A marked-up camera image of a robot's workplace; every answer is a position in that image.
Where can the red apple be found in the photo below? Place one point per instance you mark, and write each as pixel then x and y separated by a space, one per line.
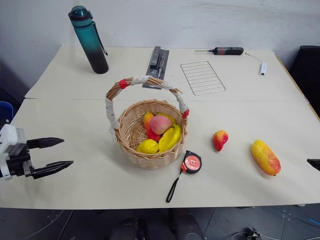
pixel 153 136

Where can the black electric screwdriver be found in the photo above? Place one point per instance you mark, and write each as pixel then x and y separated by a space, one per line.
pixel 227 51

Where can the red yellow pear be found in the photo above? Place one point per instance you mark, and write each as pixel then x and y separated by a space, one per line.
pixel 220 140

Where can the teal black water bottle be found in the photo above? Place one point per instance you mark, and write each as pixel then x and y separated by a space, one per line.
pixel 92 45

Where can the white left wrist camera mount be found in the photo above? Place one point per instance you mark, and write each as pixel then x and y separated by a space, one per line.
pixel 11 140

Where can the silver metal tool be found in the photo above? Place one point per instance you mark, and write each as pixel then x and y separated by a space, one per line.
pixel 161 65

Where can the long yellow red mango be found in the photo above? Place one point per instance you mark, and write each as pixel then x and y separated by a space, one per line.
pixel 265 157

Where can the blue bin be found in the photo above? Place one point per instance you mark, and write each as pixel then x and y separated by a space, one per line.
pixel 5 110

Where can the small black floor device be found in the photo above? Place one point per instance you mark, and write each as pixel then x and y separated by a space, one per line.
pixel 253 234

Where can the orange black tape measure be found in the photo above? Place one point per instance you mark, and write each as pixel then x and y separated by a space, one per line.
pixel 192 162

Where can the pink peach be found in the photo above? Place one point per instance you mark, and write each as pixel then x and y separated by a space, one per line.
pixel 160 125

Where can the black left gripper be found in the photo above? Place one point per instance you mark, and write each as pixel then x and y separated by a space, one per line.
pixel 17 162

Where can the small orange yellow fruit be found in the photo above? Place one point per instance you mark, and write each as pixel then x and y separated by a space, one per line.
pixel 147 118

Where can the black chair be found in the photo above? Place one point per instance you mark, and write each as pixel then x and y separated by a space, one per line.
pixel 307 75

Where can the yellow lemon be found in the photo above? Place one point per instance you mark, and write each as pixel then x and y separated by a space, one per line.
pixel 148 146

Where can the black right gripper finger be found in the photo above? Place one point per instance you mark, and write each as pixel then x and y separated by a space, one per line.
pixel 315 163

